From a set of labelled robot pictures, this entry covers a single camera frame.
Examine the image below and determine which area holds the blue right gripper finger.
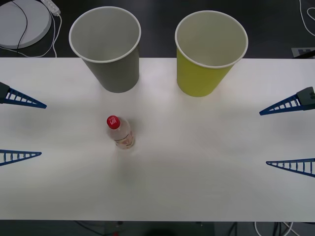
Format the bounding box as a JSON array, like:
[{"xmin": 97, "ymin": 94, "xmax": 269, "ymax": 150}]
[
  {"xmin": 265, "ymin": 158, "xmax": 315, "ymax": 178},
  {"xmin": 259, "ymin": 86, "xmax": 315, "ymax": 116}
]

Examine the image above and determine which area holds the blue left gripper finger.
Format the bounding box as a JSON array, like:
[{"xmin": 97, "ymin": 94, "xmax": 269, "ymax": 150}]
[
  {"xmin": 0, "ymin": 149, "xmax": 42, "ymax": 167},
  {"xmin": 0, "ymin": 82, "xmax": 47, "ymax": 110}
]

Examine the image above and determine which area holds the clear bottle with red cap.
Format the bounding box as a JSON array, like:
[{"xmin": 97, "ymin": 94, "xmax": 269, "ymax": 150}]
[{"xmin": 106, "ymin": 115, "xmax": 135, "ymax": 150}]

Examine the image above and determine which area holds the grey floor socket plate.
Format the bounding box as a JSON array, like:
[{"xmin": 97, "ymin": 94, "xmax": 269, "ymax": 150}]
[{"xmin": 291, "ymin": 47, "xmax": 315, "ymax": 59}]

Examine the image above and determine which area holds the round white floor base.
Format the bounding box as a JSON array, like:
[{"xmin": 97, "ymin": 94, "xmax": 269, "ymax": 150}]
[{"xmin": 0, "ymin": 0, "xmax": 52, "ymax": 49}]

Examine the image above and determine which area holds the white power strip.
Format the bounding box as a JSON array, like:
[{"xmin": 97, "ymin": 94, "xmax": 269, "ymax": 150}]
[{"xmin": 40, "ymin": 0, "xmax": 62, "ymax": 16}]

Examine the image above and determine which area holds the yellow-green plastic waste bin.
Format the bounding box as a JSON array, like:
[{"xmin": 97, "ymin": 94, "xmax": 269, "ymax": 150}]
[{"xmin": 174, "ymin": 10, "xmax": 249, "ymax": 97}]

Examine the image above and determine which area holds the grey plastic waste bin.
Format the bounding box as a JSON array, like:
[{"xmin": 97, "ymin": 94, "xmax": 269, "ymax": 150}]
[{"xmin": 68, "ymin": 6, "xmax": 142, "ymax": 93}]

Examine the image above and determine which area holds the white cable under table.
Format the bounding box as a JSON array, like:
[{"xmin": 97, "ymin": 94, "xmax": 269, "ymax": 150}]
[{"xmin": 254, "ymin": 221, "xmax": 298, "ymax": 236}]

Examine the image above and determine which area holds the thin black cable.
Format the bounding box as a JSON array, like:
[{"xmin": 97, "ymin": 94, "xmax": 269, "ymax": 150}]
[{"xmin": 11, "ymin": 0, "xmax": 28, "ymax": 50}]

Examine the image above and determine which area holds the looped white cable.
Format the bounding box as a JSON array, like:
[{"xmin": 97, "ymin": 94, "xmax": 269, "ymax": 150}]
[{"xmin": 299, "ymin": 0, "xmax": 315, "ymax": 36}]

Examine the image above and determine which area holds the white power strip cable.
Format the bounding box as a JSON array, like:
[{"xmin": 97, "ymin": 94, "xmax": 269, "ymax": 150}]
[{"xmin": 0, "ymin": 14, "xmax": 63, "ymax": 59}]

